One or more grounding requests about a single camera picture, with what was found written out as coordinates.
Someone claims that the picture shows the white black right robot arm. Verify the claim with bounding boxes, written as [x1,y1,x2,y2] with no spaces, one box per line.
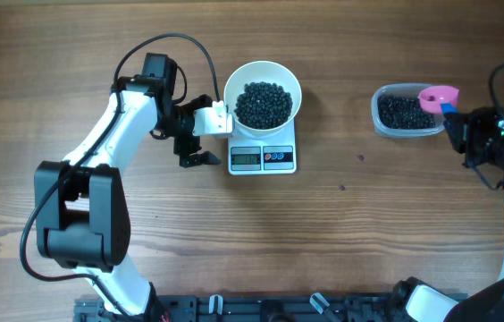
[391,103,504,321]

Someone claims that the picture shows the white bowl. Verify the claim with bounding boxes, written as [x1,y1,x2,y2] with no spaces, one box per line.
[223,61,303,138]

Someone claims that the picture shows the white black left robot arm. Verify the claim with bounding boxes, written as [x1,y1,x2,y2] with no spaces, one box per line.
[26,53,233,321]

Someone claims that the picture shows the white digital kitchen scale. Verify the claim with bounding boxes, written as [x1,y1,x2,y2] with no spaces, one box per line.
[228,121,297,175]

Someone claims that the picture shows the pink measuring scoop blue handle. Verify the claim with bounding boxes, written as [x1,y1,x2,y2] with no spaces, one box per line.
[418,85,459,114]

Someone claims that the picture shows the black beans in bowl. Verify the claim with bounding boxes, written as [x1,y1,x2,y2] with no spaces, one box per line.
[234,81,293,130]

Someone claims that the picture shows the clear plastic container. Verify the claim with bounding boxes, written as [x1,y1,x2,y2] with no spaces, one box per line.
[371,83,444,138]

